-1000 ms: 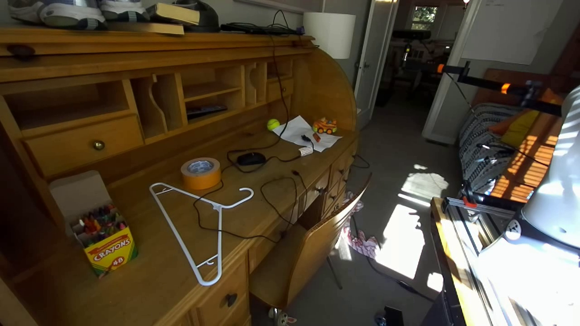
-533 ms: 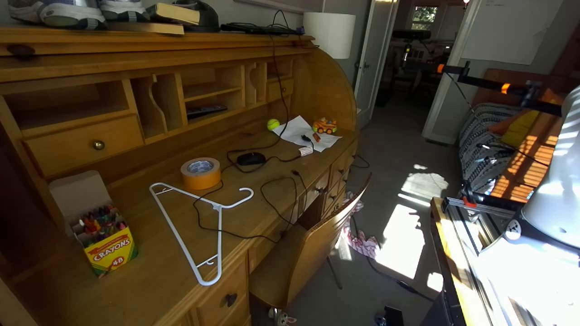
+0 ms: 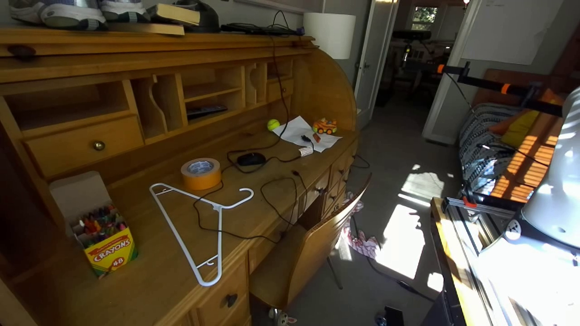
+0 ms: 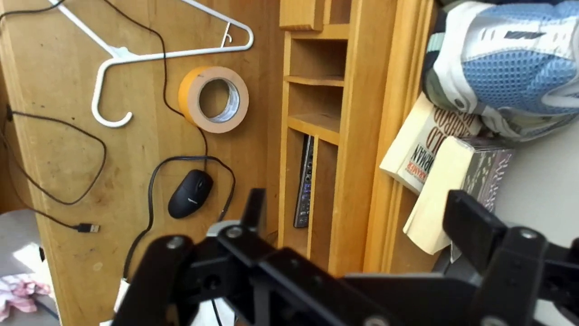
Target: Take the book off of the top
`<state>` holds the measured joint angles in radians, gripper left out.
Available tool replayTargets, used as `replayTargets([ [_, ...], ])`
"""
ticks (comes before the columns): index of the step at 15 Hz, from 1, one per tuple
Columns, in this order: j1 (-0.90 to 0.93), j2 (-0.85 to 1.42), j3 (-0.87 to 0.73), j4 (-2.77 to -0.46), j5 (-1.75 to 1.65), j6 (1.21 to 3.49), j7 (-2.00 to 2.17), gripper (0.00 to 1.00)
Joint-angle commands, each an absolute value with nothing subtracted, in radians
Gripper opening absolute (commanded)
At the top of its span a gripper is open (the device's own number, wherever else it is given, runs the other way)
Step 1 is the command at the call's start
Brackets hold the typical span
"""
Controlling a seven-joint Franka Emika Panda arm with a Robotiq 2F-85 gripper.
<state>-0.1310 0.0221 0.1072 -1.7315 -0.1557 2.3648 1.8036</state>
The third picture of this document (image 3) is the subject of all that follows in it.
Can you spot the short black plug lead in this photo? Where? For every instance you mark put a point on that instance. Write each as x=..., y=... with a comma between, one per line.
x=307, y=139

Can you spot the white paper sheet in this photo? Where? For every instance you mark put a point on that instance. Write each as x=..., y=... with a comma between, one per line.
x=292, y=129

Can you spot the black computer mouse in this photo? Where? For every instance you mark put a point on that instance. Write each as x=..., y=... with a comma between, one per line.
x=251, y=159

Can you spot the yellow-green tennis ball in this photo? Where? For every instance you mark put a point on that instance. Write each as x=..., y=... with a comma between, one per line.
x=274, y=125

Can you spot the orange green toy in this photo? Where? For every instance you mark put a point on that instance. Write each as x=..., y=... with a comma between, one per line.
x=327, y=125

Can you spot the orange tape roll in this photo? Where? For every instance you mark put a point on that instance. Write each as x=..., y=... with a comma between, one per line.
x=202, y=177

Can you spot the wooden desk chair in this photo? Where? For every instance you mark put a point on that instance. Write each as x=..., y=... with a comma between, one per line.
x=301, y=253

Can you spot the pink patterned cloth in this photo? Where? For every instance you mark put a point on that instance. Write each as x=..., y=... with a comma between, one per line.
x=363, y=246

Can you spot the white lamp shade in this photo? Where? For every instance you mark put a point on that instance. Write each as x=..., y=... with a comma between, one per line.
x=329, y=34

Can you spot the wooden desk front drawer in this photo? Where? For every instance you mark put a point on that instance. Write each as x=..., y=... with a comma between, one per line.
x=214, y=304

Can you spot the wooden roll-top desk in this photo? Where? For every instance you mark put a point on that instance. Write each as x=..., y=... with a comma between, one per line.
x=151, y=264

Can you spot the black box on floor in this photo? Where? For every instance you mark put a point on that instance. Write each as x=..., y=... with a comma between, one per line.
x=392, y=317

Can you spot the striped futon sofa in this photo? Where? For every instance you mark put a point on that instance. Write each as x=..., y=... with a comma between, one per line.
x=483, y=150

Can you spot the open crayon box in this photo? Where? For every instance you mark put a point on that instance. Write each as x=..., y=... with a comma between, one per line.
x=109, y=246

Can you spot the black bar with orange clamps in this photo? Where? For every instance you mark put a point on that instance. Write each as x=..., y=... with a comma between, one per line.
x=483, y=81

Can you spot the small wooden cubby drawer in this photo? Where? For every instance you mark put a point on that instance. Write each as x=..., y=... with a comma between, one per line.
x=66, y=150

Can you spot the grey sneaker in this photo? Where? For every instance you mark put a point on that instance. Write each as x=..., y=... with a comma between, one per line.
x=124, y=9
x=60, y=13

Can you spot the yellow pillow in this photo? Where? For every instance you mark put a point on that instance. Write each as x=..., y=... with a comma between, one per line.
x=519, y=129

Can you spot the white board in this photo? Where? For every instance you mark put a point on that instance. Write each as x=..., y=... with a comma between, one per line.
x=508, y=29

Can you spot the robot mounting table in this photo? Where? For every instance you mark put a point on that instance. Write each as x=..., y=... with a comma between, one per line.
x=519, y=282

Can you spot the dark roll-top knob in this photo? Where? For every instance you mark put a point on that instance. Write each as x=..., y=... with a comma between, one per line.
x=22, y=51

